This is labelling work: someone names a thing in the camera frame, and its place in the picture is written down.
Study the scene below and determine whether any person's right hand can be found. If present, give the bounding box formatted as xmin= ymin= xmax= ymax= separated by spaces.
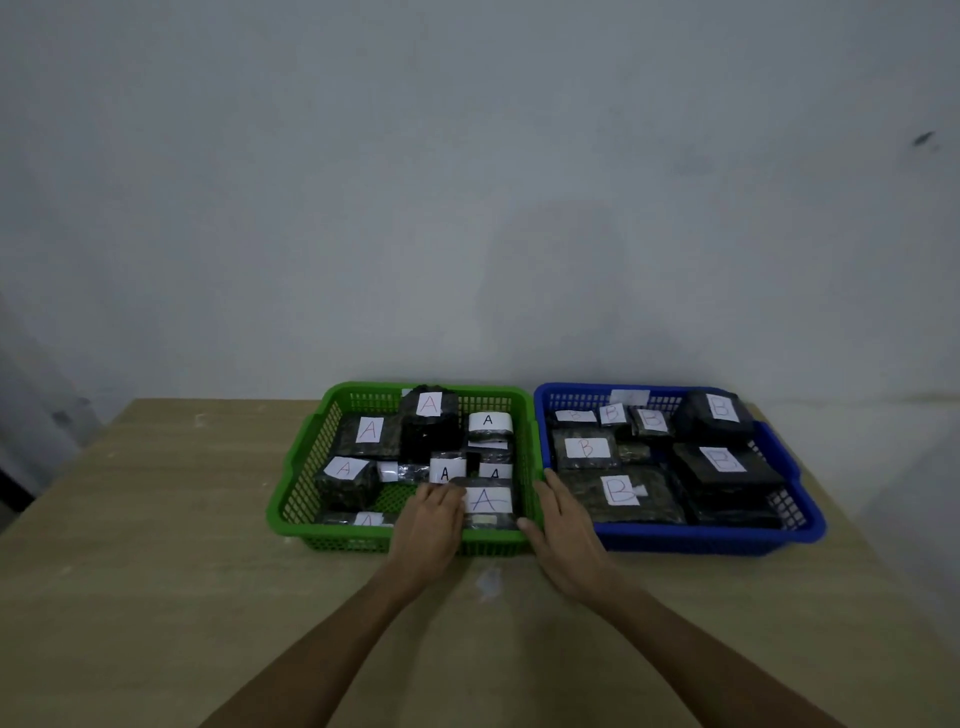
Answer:
xmin=516 ymin=468 xmax=629 ymax=606

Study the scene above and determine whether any person's left hand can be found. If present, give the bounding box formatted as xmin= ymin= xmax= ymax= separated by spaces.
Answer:
xmin=385 ymin=481 xmax=468 ymax=595

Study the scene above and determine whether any person's right forearm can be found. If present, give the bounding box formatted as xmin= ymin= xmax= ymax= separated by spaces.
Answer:
xmin=598 ymin=583 xmax=850 ymax=728

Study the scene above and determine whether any person's left forearm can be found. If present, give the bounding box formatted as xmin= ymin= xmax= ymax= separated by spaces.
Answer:
xmin=197 ymin=571 xmax=445 ymax=728

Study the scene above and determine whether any pile of dark labelled packets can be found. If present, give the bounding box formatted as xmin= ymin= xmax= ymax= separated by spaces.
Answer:
xmin=549 ymin=389 xmax=786 ymax=528
xmin=313 ymin=385 xmax=521 ymax=531

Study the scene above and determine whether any green plastic basket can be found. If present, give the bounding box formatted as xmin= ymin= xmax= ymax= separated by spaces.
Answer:
xmin=266 ymin=381 xmax=546 ymax=558

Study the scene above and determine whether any blue plastic basket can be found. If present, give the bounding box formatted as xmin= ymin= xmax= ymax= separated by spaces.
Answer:
xmin=532 ymin=382 xmax=828 ymax=558

